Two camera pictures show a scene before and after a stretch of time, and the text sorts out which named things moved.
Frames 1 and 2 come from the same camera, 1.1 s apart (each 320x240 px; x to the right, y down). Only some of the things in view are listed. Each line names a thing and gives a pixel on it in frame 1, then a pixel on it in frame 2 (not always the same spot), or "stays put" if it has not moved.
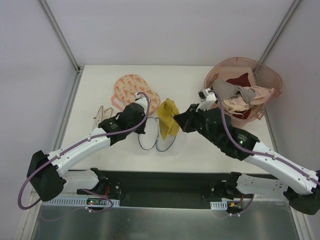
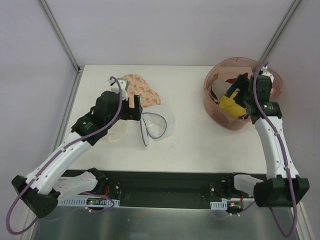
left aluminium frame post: x=61 y=37 stays put
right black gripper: x=189 y=120 → x=241 y=90
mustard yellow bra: x=166 y=110 → x=229 y=104
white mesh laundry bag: x=152 y=137 → x=157 y=122
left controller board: x=79 y=202 stays put
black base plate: x=143 y=189 stays put
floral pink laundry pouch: x=126 y=88 stays put
